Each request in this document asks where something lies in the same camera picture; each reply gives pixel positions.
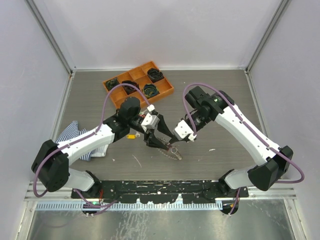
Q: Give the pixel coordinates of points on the dark rolled tie far left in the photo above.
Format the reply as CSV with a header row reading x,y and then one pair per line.
x,y
110,84

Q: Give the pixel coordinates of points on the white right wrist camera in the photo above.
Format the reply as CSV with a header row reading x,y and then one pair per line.
x,y
183,132

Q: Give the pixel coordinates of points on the black mounting base plate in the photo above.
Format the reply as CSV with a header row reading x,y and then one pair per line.
x,y
164,191

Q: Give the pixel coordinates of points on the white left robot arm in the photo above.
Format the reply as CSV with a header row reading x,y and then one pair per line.
x,y
52,163

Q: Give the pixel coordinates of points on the orange compartment tray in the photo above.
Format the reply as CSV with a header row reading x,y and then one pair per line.
x,y
145,82

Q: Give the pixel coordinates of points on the aluminium corner post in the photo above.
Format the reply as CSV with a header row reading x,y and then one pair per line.
x,y
280,10

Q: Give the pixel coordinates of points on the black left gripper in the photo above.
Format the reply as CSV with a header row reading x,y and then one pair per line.
x,y
151,140

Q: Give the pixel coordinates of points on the key with yellow tag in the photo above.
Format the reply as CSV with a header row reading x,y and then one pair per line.
x,y
133,136

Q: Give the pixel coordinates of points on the left aluminium frame post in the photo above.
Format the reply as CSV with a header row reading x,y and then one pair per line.
x,y
48,34

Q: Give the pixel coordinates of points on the blue yellow rolled tie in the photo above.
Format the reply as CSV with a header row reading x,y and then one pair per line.
x,y
150,90

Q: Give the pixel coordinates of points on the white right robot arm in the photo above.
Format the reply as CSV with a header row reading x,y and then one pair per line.
x,y
270,158

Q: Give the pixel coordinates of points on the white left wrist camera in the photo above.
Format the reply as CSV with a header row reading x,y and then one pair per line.
x,y
150,122

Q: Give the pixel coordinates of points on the slotted cable duct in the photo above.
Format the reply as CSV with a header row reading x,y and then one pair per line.
x,y
79,205

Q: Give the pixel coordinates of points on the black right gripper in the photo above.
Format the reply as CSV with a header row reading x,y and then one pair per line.
x,y
173,139

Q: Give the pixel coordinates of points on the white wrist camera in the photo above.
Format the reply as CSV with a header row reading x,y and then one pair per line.
x,y
150,122
183,132

